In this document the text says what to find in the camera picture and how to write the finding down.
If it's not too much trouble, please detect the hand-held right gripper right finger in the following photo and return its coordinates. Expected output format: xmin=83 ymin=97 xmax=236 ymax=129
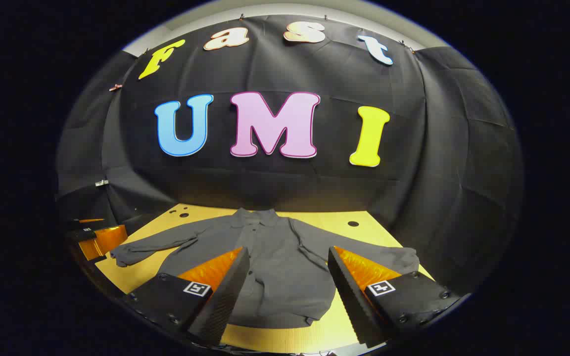
xmin=328 ymin=246 xmax=461 ymax=349

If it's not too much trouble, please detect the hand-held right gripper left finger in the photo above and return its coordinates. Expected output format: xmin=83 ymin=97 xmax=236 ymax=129
xmin=124 ymin=246 xmax=251 ymax=347

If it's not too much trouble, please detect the grey long-sleeved shirt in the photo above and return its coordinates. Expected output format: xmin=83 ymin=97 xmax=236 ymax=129
xmin=110 ymin=208 xmax=420 ymax=329

